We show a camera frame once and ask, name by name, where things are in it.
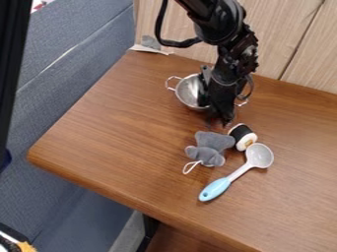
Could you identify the black and white spool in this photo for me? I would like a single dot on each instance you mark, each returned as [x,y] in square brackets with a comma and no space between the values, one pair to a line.
[242,134]

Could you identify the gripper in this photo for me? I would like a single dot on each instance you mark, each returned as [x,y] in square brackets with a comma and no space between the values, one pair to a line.
[221,95]

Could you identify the silver pot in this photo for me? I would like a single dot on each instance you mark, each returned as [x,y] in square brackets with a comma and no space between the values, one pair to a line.
[187,90]

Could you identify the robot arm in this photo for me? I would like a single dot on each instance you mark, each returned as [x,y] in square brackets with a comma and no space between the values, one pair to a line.
[219,23]

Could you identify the black post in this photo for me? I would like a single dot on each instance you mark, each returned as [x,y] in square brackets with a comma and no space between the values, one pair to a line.
[12,65]

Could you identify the white paper scrap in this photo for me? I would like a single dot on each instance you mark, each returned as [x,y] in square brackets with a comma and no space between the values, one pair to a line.
[149,48]

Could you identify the grey plush toy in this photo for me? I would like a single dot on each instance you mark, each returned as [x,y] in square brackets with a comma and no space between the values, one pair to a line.
[209,147]

